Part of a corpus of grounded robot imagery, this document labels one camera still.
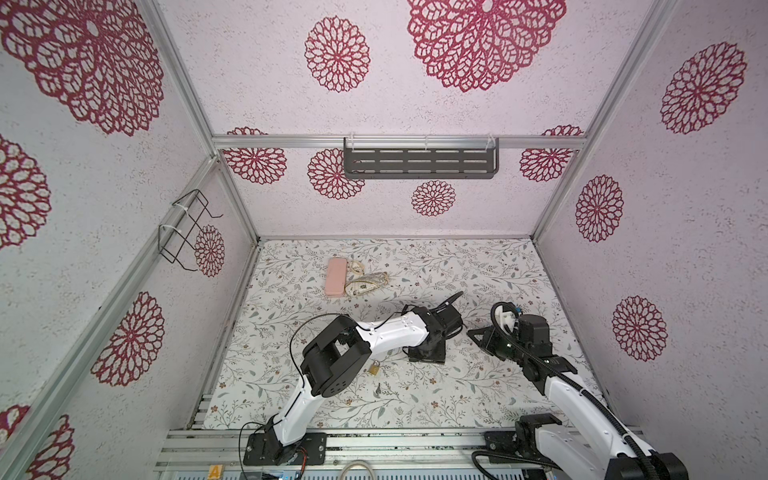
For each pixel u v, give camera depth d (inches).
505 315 30.5
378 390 32.8
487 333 29.3
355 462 28.2
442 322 27.9
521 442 26.5
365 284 40.5
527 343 25.3
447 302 29.4
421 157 36.3
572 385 21.3
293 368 20.9
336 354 21.2
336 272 42.9
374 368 34.5
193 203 32.1
